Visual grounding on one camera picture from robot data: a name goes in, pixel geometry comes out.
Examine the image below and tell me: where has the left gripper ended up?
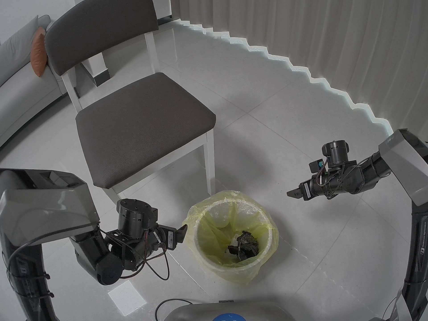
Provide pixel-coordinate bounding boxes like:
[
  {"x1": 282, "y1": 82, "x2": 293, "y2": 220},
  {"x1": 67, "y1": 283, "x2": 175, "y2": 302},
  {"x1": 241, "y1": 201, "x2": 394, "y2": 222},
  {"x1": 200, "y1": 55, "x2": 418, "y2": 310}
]
[{"x1": 156, "y1": 224, "x2": 188, "y2": 251}]

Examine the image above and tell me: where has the yellow plastic bag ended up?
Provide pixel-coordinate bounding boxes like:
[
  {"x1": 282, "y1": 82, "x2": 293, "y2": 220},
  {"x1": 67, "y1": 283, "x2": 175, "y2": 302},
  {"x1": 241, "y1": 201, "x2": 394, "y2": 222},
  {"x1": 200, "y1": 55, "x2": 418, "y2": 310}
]
[{"x1": 185, "y1": 190, "x2": 280, "y2": 284}]

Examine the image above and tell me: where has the black plastic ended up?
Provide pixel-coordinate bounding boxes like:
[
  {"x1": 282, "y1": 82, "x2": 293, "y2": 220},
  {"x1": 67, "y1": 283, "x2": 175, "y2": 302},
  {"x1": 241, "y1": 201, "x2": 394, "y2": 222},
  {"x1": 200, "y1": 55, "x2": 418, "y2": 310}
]
[{"x1": 227, "y1": 231, "x2": 259, "y2": 259}]

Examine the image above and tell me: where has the black cable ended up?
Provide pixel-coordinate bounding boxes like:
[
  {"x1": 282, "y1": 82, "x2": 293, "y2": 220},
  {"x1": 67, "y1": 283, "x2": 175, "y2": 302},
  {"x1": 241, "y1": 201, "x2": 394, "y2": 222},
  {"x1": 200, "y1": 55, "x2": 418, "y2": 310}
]
[
  {"x1": 134, "y1": 246, "x2": 171, "y2": 280},
  {"x1": 154, "y1": 299, "x2": 196, "y2": 321}
]

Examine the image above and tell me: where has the white trash bin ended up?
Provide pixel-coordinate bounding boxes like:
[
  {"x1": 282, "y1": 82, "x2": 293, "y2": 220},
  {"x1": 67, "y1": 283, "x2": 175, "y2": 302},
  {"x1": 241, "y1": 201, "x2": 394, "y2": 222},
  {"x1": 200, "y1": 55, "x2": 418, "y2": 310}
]
[{"x1": 195, "y1": 202, "x2": 272, "y2": 267}]

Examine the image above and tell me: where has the white curtain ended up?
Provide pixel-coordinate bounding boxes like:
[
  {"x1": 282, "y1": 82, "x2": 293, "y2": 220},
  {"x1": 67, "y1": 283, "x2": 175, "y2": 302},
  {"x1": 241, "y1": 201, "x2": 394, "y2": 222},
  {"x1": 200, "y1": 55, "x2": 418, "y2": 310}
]
[{"x1": 169, "y1": 0, "x2": 428, "y2": 157}]

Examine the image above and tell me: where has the grey white chair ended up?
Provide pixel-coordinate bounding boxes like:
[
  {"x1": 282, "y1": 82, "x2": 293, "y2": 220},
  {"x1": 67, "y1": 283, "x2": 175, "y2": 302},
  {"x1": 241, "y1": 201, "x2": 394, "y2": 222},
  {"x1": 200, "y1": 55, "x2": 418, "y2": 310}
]
[{"x1": 43, "y1": 0, "x2": 218, "y2": 213}]

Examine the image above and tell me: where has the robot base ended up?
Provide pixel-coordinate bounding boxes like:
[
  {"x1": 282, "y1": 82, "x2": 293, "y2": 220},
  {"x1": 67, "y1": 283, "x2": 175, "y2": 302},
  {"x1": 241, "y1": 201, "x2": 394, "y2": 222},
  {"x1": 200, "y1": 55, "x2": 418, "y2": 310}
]
[{"x1": 169, "y1": 301, "x2": 295, "y2": 321}]

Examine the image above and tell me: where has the pale grey sofa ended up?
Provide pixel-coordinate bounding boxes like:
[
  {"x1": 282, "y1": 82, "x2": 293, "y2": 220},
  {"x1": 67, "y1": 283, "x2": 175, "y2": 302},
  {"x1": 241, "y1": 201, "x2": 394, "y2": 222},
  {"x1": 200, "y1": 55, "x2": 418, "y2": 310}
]
[{"x1": 0, "y1": 15, "x2": 72, "y2": 148}]

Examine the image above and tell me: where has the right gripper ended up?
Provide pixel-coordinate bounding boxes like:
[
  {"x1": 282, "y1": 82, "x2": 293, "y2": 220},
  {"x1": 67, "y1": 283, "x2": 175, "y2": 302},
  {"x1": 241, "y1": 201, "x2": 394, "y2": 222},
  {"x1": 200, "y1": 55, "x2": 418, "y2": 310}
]
[{"x1": 300, "y1": 177, "x2": 328, "y2": 201}]

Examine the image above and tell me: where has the orange cushion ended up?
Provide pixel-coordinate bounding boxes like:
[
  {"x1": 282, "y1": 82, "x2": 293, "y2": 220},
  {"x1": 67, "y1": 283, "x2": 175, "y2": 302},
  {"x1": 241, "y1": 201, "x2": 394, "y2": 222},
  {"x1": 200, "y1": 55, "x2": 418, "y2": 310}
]
[{"x1": 30, "y1": 27, "x2": 47, "y2": 78}]

